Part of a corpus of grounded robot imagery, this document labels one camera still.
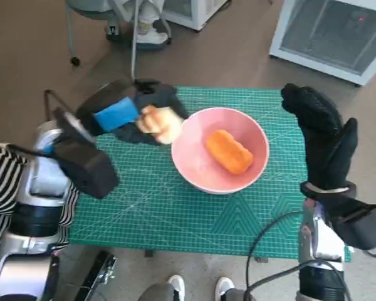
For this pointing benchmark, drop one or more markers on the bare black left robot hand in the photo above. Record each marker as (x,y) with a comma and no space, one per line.
(116,109)

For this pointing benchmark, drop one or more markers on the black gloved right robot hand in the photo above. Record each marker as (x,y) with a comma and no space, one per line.
(326,150)

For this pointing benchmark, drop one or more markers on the round scored toy bread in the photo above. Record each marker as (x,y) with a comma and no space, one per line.
(159,122)

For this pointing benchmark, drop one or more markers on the oblong toy bread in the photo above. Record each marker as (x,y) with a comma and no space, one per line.
(228,150)

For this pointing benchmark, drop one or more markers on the pink bowl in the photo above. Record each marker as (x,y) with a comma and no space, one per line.
(194,169)

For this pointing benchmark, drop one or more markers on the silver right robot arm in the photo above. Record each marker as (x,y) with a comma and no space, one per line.
(319,241)

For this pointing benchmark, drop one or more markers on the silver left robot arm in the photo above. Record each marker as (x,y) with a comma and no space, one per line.
(44,188)

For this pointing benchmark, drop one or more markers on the silver metal leg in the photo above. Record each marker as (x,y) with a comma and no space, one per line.
(134,47)

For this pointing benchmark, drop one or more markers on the person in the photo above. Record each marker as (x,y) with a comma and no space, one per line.
(175,285)
(0,194)
(147,36)

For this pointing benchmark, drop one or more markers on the large white mesh cabinet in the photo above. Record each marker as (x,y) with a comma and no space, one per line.
(332,31)

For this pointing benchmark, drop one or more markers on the small white cabinet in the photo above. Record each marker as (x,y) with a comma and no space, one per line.
(197,15)

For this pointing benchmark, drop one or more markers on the green cutting mat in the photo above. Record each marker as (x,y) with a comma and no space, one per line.
(175,219)

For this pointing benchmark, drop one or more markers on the black case with metal latch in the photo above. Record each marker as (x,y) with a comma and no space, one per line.
(94,282)

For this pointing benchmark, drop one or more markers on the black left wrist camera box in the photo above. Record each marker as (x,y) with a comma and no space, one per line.
(87,169)

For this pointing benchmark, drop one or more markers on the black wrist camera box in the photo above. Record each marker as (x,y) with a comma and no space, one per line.
(360,222)
(87,169)

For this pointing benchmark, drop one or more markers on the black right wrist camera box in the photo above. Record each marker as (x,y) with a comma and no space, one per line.
(360,222)

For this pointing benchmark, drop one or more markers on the small black table bracket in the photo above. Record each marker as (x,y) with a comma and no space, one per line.
(149,253)

